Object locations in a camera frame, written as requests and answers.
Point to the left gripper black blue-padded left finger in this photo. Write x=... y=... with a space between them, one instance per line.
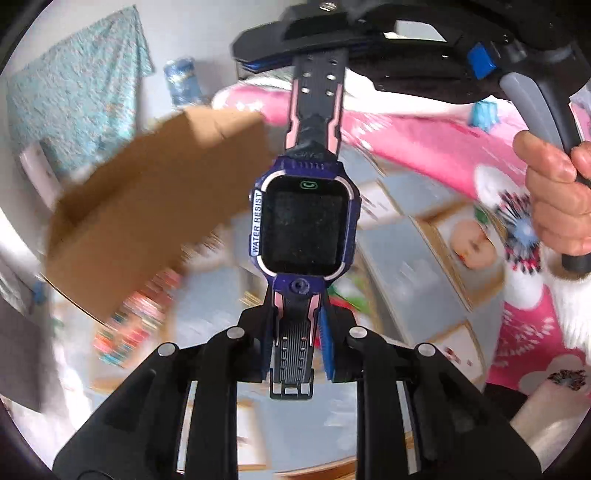
x=174 y=416

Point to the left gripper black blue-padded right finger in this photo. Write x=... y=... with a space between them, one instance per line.
x=417 y=415

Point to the purple pink kids smartwatch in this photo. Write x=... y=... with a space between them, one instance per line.
x=304 y=215

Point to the person's right hand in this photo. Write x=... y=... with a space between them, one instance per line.
x=560 y=204

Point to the pink floral blanket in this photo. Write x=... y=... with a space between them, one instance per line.
x=467 y=147

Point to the brown cardboard box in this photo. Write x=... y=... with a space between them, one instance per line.
x=131 y=218

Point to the clear plastic water bottle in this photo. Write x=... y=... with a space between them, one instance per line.
x=182 y=83

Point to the teal patterned hanging cloth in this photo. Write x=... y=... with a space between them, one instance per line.
x=79 y=100

